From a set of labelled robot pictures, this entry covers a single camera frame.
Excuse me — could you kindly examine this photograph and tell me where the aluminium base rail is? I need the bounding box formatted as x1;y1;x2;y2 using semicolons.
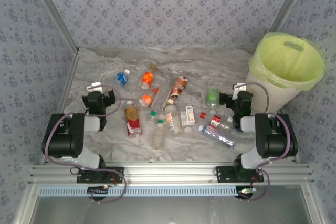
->
28;163;314;184

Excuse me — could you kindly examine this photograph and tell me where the small clear bottle green cap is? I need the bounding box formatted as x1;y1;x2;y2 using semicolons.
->
146;110;159;125

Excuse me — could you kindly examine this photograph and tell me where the clear bottle brown cap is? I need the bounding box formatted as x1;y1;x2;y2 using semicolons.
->
148;63;165;76

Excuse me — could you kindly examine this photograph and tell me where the white bottle orange label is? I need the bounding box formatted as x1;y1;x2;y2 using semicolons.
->
164;104;182;134

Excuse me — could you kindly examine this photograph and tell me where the small orange label bottle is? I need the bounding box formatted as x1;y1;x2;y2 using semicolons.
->
138;93;154;108

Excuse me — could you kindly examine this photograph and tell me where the green label plastic bottle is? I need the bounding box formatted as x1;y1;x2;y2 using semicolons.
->
206;87;220;109

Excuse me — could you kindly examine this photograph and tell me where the grey metal lower panel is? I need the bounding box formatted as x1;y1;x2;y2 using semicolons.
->
13;183;325;224

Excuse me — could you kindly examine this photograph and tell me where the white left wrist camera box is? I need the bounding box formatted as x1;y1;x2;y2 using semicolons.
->
87;81;103;91

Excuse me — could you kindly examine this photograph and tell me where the brown label plastic bottle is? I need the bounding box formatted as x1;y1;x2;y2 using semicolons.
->
167;75;189;105

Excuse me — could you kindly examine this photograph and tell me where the white plastic bin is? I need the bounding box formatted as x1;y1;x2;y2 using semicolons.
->
245;72;303;113

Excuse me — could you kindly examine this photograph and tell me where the blue label plastic bottle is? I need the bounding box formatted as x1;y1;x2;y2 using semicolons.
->
113;69;131;87

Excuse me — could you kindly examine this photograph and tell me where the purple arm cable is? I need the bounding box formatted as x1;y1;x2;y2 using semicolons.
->
43;84;128;205
237;82;292;202

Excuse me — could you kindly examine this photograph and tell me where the large orange label bottle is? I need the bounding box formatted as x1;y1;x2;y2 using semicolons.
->
138;70;155;90

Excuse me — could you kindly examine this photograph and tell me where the small red label bottle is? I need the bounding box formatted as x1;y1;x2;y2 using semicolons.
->
209;115;233;133

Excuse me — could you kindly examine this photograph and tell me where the tall clear bottle green cap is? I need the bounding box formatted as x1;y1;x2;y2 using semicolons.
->
151;119;166;149

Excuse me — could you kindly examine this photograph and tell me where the black circuit board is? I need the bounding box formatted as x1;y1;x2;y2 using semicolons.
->
235;186;257;199
88;186;110;200

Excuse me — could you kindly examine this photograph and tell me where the slotted grey cable tray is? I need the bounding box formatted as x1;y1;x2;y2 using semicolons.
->
38;185;259;197

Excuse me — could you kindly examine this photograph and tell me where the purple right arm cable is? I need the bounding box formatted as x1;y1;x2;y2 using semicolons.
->
237;82;292;202

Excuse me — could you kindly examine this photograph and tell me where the aluminium side rail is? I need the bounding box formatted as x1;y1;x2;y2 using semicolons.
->
39;48;81;166

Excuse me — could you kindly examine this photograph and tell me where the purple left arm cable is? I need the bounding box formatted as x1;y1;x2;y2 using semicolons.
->
43;84;128;205

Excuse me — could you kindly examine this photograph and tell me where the clear blue water bottle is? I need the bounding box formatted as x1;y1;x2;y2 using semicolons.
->
197;124;237;151

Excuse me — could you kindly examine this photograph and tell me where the red label tea bottle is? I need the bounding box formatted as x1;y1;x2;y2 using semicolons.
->
123;100;143;138

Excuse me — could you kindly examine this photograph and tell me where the clear bottle white red label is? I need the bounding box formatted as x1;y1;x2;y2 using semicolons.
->
180;105;196;133

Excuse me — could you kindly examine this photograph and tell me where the slim clear bottle orange cap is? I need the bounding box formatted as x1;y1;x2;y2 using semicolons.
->
151;87;161;109

